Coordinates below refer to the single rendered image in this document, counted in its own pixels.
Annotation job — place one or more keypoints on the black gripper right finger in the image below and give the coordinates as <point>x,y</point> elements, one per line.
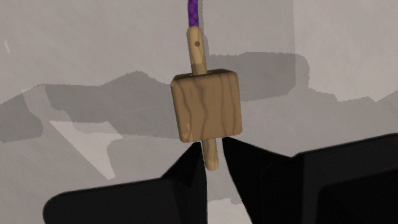
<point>277,189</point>

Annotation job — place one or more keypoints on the thin wooden stick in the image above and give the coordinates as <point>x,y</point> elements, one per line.
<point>198,66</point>

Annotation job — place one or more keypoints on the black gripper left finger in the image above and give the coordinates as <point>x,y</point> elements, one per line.
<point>179,196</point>

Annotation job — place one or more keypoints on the light brown wooden block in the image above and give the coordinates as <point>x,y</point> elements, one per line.
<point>207,106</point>

